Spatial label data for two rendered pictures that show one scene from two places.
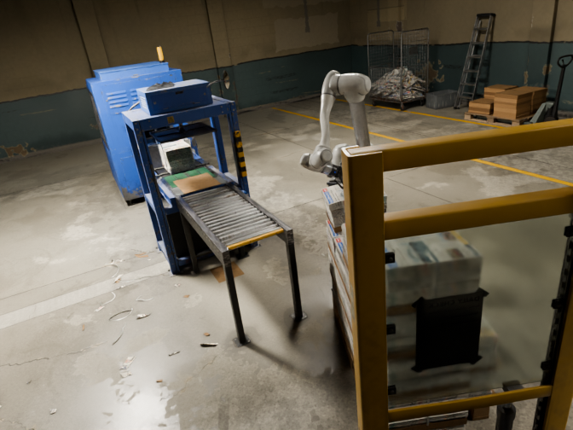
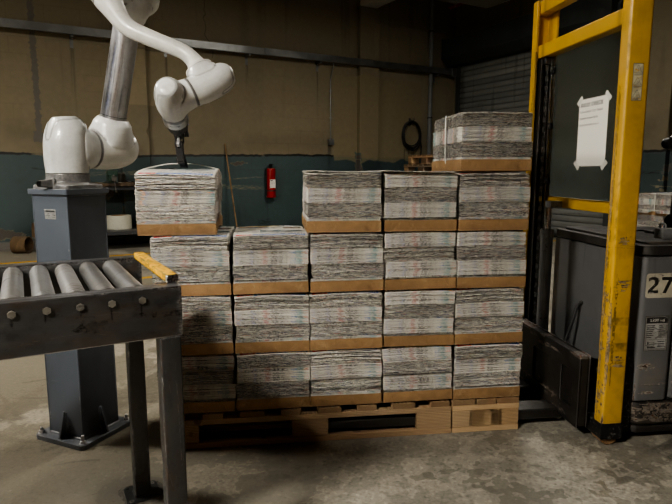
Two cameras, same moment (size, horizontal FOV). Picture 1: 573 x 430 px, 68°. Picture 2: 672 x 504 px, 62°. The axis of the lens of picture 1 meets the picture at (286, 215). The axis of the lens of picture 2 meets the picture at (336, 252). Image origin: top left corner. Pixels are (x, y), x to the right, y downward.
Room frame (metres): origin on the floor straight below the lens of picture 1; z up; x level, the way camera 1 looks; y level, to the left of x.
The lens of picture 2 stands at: (2.29, 1.79, 1.07)
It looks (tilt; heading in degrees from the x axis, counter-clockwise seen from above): 8 degrees down; 265
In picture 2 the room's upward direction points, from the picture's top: straight up
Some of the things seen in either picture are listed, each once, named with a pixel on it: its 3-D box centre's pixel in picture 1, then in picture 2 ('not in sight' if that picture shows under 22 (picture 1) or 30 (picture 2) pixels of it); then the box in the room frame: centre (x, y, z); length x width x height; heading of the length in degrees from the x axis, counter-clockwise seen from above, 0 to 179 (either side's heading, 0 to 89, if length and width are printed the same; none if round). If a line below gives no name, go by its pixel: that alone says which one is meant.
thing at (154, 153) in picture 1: (169, 160); not in sight; (5.23, 1.39, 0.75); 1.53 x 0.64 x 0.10; 24
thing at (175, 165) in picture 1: (176, 156); not in sight; (4.72, 1.15, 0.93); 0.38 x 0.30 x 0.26; 24
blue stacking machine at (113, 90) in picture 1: (144, 120); not in sight; (6.69, 2.00, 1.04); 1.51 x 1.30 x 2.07; 24
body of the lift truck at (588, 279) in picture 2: not in sight; (642, 319); (0.69, -0.56, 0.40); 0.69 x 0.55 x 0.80; 92
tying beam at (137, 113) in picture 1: (177, 112); not in sight; (4.20, 0.92, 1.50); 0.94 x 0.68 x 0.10; 114
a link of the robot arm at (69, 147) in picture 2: (343, 158); (68, 144); (3.13, -0.49, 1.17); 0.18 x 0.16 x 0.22; 57
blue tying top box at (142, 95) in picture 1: (174, 95); not in sight; (4.20, 0.92, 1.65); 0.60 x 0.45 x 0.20; 114
